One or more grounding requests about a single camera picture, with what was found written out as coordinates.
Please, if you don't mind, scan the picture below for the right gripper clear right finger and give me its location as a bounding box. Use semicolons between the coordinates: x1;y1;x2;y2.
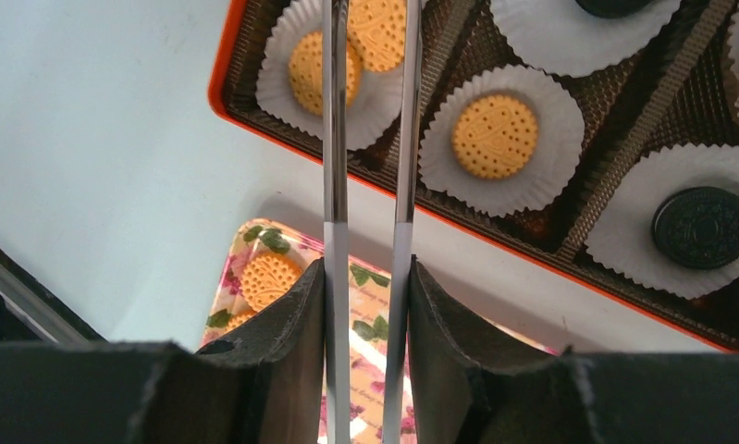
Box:
382;0;422;444

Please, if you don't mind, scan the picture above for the right gripper clear left finger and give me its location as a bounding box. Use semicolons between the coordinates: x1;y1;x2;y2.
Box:
322;1;351;443

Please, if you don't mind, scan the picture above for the tan round cookie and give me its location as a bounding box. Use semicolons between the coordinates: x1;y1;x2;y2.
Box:
451;93;539;180
224;310;257;334
240;252;302;312
288;31;363;117
347;0;406;72

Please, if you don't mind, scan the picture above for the black round cookie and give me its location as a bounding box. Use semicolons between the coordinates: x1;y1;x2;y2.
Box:
576;0;653;19
650;186;739;270

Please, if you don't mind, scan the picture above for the orange cookie tin box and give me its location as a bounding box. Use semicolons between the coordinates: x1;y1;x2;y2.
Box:
207;0;739;355

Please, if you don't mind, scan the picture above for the floral cookie tray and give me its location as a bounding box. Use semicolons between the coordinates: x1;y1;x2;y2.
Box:
203;219;561;443

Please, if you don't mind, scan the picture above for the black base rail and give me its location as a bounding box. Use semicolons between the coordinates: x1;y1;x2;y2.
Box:
0;249;105;344

